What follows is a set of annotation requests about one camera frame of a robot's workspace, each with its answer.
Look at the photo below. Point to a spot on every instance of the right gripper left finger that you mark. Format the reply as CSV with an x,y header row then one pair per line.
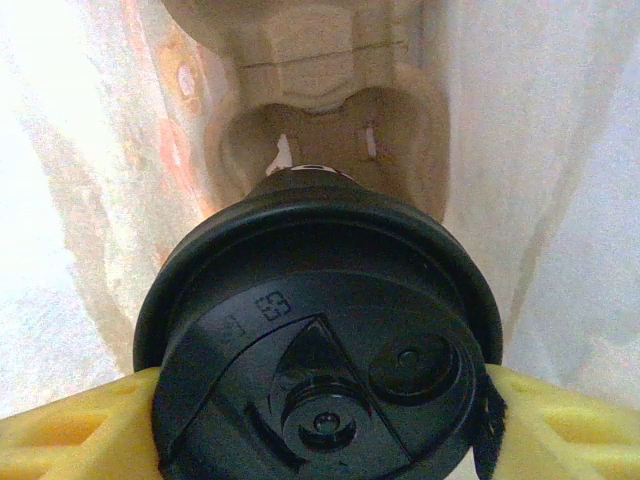
x,y
75,435

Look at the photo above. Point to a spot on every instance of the black plastic cup lid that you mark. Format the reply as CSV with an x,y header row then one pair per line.
x,y
320,310

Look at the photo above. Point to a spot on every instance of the brown cardboard cup carrier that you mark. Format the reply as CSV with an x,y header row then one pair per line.
x,y
310,60

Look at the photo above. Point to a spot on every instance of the printed paper gift bag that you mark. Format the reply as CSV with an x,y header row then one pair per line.
x,y
75,200

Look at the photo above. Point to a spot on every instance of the black paper coffee cup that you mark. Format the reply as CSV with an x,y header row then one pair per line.
x,y
300,187

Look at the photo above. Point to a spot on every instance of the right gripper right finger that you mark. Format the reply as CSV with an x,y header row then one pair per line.
x,y
560,435

